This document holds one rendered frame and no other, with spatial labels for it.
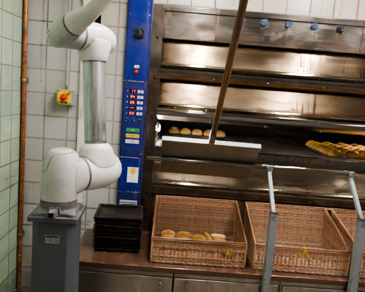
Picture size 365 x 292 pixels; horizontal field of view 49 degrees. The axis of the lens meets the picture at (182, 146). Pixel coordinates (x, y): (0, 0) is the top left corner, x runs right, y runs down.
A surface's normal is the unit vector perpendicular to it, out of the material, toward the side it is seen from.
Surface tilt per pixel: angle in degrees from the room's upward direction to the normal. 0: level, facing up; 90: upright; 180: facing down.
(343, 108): 70
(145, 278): 92
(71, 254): 90
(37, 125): 90
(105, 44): 89
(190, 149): 139
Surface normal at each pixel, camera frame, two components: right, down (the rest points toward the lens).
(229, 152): -0.06, 0.84
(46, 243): 0.07, 0.14
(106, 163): 0.76, -0.03
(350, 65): 0.00, -0.22
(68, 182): 0.63, 0.16
